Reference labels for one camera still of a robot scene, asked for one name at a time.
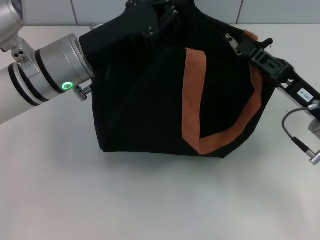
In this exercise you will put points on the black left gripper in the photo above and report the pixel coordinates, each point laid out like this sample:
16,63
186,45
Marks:
117,30

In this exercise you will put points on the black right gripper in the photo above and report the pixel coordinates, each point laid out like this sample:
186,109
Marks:
300,92

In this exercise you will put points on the silver zipper pull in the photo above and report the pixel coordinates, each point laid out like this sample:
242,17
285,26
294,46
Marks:
232,43

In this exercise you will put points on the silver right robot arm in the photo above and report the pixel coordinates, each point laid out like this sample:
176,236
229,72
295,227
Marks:
315,125

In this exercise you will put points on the silver metal connector plug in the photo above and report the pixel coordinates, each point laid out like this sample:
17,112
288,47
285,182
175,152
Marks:
96,26

